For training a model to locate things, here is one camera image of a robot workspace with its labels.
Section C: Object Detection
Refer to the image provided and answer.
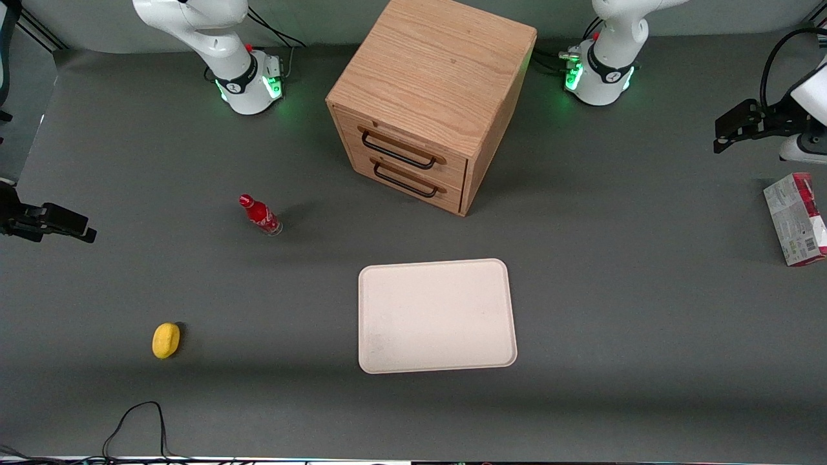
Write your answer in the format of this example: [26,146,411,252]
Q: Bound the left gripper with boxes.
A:
[714,63,827,154]

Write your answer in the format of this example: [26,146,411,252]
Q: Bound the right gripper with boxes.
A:
[0,181,98,244]

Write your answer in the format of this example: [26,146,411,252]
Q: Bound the red cookie box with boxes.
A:
[763,172,827,267]

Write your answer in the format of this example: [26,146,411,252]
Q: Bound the cream rectangular tray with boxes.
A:
[357,258,518,375]

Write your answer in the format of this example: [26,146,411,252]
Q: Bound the yellow lemon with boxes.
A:
[152,322,182,360]

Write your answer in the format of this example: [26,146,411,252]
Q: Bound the red cola bottle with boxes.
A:
[238,194,284,237]

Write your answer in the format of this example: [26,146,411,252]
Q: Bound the wooden two-drawer cabinet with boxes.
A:
[326,0,538,217]

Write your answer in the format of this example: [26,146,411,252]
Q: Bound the wooden drawer front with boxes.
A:
[332,105,469,189]
[346,143,466,215]

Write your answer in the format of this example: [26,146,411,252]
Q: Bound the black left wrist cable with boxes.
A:
[760,25,827,112]

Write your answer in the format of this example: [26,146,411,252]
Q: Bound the black looped table cable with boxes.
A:
[102,401,194,463]

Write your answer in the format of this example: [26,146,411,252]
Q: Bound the aluminium frame rail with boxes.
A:
[16,12,68,54]

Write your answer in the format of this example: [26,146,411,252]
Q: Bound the black left arm base cables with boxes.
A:
[531,18,607,77]

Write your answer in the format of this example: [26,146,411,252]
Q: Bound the black arm base cables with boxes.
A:
[246,6,308,83]
[531,18,607,77]

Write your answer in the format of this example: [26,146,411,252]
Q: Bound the black right arm base cables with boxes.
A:
[246,6,308,83]

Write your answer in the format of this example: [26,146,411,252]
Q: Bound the black metal drawer handle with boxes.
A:
[372,157,448,199]
[359,126,447,171]

